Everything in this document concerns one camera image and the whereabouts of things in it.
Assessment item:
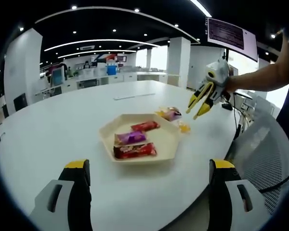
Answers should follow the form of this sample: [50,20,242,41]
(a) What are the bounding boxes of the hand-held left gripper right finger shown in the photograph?
[208,158,274,231]

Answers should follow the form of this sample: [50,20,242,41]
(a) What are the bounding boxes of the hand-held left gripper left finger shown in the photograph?
[28,158,93,231]

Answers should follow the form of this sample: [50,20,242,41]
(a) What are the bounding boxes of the pile of snack packets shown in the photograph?
[165,107,183,121]

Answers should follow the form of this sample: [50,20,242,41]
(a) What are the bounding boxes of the orange candy packet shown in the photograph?
[175,121,192,134]
[155,106,169,117]

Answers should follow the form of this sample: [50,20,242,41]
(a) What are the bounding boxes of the cream hexagonal tray container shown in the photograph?
[98,113,180,166]

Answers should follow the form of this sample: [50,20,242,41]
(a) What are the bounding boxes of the short red snack bar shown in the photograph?
[131,121,159,132]

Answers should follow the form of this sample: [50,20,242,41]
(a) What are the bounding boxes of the purple snack packet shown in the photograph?
[114,131,146,146]

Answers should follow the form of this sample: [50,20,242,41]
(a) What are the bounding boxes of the long red snack bar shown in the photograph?
[113,142,158,160]

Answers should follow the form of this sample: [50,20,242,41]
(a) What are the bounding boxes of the person's right hand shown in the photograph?
[223,76,241,94]

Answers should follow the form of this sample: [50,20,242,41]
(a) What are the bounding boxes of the large monitor screen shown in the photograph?
[204,16,258,62]

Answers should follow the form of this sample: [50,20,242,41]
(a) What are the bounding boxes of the grey mesh office chair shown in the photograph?
[227,113,289,215]

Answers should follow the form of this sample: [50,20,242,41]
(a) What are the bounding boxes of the white cabinet row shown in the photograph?
[35,71,181,97]

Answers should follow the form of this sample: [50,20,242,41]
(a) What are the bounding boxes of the ceiling light strip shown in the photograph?
[44,39,161,51]
[57,50,137,59]
[190,0,211,12]

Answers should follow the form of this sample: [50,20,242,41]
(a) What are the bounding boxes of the blue storage box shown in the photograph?
[106,64,118,76]

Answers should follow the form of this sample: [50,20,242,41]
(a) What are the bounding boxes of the black office chair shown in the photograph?
[13,93,28,112]
[1,103,10,118]

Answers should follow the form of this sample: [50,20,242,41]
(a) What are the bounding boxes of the light blue panel machine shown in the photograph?
[52,67,65,85]

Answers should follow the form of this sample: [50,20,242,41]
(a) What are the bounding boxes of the ceiling spot lights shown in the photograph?
[19,4,276,65]

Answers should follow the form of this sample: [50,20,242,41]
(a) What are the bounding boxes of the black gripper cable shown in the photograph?
[232,92,244,141]
[259,168,289,193]

